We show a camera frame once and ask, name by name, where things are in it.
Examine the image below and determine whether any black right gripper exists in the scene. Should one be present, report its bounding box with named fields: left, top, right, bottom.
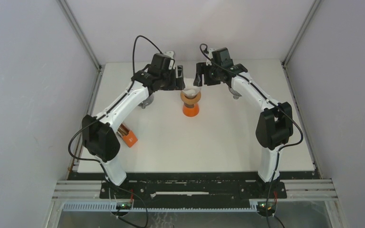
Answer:
left=194, top=61, right=222, bottom=86

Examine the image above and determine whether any white paper coffee filter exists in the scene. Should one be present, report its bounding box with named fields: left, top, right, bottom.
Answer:
left=182, top=78, right=201, bottom=99

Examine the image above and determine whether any wooden dripper holder ring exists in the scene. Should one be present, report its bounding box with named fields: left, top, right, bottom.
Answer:
left=180, top=93, right=202, bottom=108

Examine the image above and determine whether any orange glass carafe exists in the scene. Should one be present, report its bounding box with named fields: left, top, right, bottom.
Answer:
left=182, top=104, right=200, bottom=117

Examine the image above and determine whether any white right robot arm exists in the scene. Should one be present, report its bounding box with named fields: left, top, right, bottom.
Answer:
left=194, top=62, right=295, bottom=198

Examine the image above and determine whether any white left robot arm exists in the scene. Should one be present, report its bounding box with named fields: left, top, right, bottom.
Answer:
left=82, top=66, right=185, bottom=198

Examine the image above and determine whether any grey ribbed glass dripper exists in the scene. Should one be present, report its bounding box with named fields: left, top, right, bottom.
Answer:
left=229, top=88, right=241, bottom=100

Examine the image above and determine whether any orange coffee filter box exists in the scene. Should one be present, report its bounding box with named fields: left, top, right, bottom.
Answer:
left=116, top=123, right=138, bottom=148

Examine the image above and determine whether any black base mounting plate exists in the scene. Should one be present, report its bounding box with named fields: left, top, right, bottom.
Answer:
left=68, top=171, right=320, bottom=209

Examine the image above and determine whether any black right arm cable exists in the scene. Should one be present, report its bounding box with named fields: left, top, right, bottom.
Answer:
left=199, top=43, right=304, bottom=228

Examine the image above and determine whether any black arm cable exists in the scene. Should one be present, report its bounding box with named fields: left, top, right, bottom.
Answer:
left=199, top=43, right=304, bottom=228
left=67, top=35, right=164, bottom=177

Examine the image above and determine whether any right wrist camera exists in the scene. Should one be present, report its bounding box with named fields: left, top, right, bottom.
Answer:
left=208, top=47, right=234, bottom=68

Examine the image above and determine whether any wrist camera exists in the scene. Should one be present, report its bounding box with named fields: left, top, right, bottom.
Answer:
left=147, top=51, right=175, bottom=76
left=208, top=47, right=234, bottom=68

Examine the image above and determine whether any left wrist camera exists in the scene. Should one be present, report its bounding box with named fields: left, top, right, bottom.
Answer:
left=147, top=51, right=175, bottom=76

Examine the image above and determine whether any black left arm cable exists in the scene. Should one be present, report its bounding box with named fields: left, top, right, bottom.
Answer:
left=67, top=35, right=164, bottom=177

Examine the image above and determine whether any aluminium frame rail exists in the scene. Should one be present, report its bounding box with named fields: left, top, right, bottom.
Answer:
left=56, top=0, right=102, bottom=71

